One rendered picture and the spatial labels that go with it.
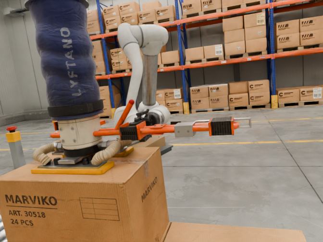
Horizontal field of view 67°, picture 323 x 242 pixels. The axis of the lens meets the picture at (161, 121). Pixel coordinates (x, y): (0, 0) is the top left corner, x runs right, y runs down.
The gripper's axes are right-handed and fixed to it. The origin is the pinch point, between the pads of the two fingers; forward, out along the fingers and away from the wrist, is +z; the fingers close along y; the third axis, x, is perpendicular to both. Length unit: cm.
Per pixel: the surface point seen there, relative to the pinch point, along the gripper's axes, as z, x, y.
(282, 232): -17, -55, 53
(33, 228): 20, 41, 34
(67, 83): 8.6, 22.0, -21.4
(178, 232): -12, -9, 53
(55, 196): 20.0, 27.1, 19.1
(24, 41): -849, 857, -254
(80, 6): 1, 16, -50
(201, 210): -123, -2, 108
